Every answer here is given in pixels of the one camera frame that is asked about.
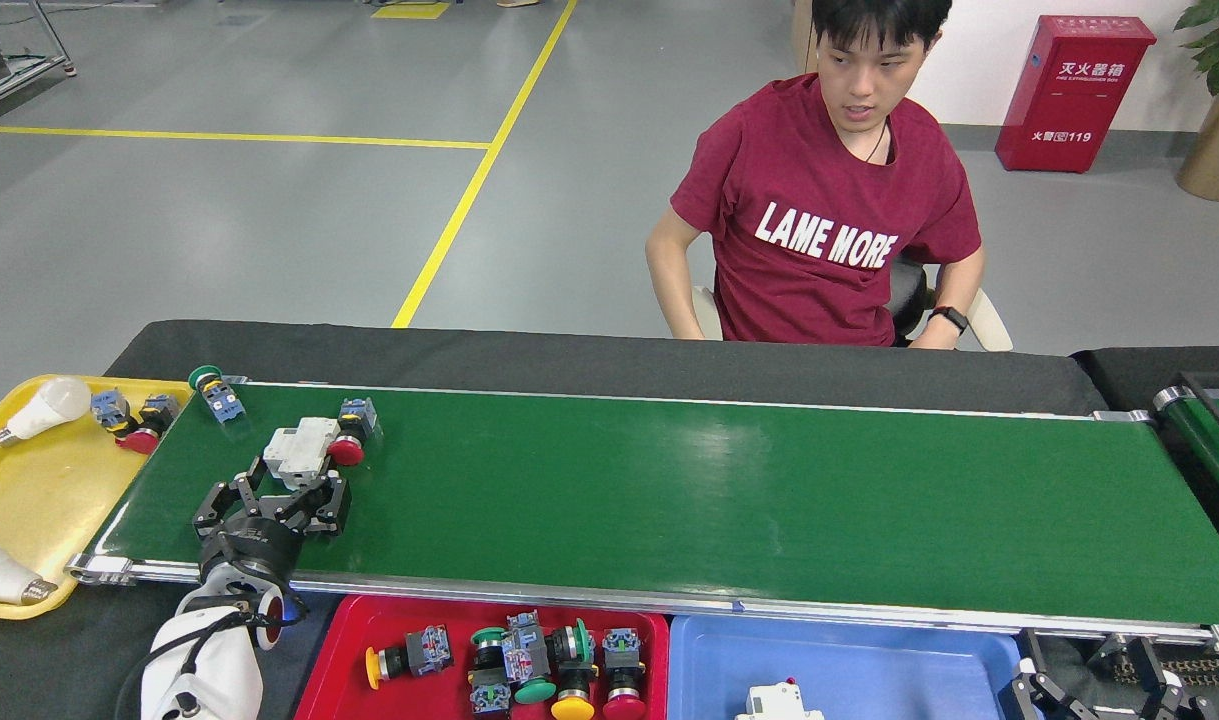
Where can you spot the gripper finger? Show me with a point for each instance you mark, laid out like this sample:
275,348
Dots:
1039,700
1179,705
319,510
234,500

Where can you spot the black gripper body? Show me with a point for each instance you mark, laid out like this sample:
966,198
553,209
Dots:
254,540

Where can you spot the white circuit breaker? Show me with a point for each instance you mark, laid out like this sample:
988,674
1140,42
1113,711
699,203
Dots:
779,705
299,450

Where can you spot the red push button switch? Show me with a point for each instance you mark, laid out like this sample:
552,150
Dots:
109,405
624,708
141,441
345,452

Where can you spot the yellow push button switch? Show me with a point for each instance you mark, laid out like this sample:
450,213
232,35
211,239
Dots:
573,708
429,648

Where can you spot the blue plastic tray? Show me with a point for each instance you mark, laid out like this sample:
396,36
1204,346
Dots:
869,670

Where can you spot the yellow plastic tray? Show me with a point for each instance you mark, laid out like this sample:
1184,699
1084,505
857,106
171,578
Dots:
39,500

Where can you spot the red plastic tray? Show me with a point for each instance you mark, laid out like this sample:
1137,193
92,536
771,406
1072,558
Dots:
369,700

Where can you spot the green feeder conveyor belt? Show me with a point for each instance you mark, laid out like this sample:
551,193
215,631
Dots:
1204,450

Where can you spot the long green conveyor belt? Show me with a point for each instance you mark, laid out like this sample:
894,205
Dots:
719,500

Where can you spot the person's left hand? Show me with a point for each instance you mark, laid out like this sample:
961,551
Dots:
932,340

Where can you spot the black table cloth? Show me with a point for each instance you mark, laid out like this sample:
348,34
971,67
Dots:
1129,375
469,355

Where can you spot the grey office chair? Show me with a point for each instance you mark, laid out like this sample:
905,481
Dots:
989,320

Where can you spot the black wristwatch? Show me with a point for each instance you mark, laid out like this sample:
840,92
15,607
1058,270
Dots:
950,320

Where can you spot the metal shelf rack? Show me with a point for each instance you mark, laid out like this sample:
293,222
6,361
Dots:
19,80

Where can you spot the person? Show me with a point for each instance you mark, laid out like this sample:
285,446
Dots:
819,170

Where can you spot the red fire extinguisher box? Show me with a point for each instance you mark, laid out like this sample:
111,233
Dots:
1074,100

